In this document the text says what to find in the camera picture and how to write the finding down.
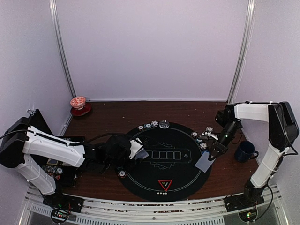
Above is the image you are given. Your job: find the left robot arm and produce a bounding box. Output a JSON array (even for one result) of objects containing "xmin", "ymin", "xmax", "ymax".
[{"xmin": 0, "ymin": 117, "xmax": 142, "ymax": 208}]

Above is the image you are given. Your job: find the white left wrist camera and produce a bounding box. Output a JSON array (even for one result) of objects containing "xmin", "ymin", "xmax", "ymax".
[{"xmin": 129, "ymin": 138, "xmax": 143, "ymax": 159}]

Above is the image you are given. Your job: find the front aluminium rail base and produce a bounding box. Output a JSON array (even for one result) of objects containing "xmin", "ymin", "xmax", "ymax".
[{"xmin": 21, "ymin": 184, "xmax": 282, "ymax": 225}]

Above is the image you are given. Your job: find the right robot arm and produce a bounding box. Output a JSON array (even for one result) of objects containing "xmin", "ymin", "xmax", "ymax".
[{"xmin": 208, "ymin": 101, "xmax": 300, "ymax": 210}]

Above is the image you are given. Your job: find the green chip top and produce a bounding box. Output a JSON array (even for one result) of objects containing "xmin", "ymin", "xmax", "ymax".
[{"xmin": 144, "ymin": 123, "xmax": 151, "ymax": 129}]

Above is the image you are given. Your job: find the left aluminium frame post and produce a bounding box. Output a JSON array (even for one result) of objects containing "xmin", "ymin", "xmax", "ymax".
[{"xmin": 49, "ymin": 0, "xmax": 76, "ymax": 98}]

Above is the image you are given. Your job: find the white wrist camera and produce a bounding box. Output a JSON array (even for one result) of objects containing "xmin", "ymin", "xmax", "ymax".
[
  {"xmin": 129, "ymin": 138, "xmax": 143, "ymax": 159},
  {"xmin": 197, "ymin": 132, "xmax": 218, "ymax": 140}
]

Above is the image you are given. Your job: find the right aluminium frame post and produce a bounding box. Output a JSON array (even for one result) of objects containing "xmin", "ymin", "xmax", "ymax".
[{"xmin": 226, "ymin": 0, "xmax": 256, "ymax": 104}]

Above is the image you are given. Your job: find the red patterned bowl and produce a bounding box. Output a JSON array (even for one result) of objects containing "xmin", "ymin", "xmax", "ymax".
[{"xmin": 70, "ymin": 96, "xmax": 86, "ymax": 110}]

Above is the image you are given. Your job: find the blue white chip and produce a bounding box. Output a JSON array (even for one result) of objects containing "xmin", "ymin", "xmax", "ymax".
[
  {"xmin": 199, "ymin": 142, "xmax": 208, "ymax": 150},
  {"xmin": 151, "ymin": 120, "xmax": 159, "ymax": 128}
]

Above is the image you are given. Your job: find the red triangle marker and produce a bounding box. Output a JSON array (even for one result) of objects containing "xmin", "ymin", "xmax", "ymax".
[{"xmin": 158, "ymin": 180, "xmax": 173, "ymax": 192}]

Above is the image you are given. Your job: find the clear acrylic dealer button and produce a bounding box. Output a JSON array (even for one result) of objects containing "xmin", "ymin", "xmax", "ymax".
[{"xmin": 158, "ymin": 120, "xmax": 170, "ymax": 129}]

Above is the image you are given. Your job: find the blue playing card deck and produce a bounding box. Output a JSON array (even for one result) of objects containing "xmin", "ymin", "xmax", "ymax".
[{"xmin": 134, "ymin": 150, "xmax": 149, "ymax": 160}]

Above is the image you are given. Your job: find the single playing card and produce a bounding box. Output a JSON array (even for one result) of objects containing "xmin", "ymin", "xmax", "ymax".
[{"xmin": 195, "ymin": 151, "xmax": 214, "ymax": 173}]

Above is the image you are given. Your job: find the dark blue mug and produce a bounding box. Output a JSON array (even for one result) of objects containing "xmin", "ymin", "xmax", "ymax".
[{"xmin": 234, "ymin": 141, "xmax": 259, "ymax": 163}]

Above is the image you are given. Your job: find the aluminium frame post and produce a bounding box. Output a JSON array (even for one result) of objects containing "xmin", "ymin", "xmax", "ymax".
[
  {"xmin": 226, "ymin": 0, "xmax": 256, "ymax": 104},
  {"xmin": 49, "ymin": 0, "xmax": 76, "ymax": 98}
]

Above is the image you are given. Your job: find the black poker chip case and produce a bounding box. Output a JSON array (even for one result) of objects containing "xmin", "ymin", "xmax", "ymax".
[{"xmin": 22, "ymin": 109, "xmax": 86, "ymax": 188}]

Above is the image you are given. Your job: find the black white chip stack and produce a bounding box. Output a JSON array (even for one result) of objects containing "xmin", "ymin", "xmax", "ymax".
[{"xmin": 205, "ymin": 127, "xmax": 213, "ymax": 132}]

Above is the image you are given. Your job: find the round black poker mat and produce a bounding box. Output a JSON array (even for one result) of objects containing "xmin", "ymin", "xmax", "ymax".
[{"xmin": 119, "ymin": 122, "xmax": 211, "ymax": 202}]

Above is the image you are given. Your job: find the blue white chip top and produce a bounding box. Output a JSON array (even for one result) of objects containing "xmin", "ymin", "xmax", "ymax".
[{"xmin": 151, "ymin": 120, "xmax": 159, "ymax": 128}]

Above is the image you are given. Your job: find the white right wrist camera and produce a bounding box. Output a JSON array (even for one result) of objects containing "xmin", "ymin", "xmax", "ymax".
[{"xmin": 197, "ymin": 132, "xmax": 218, "ymax": 140}]

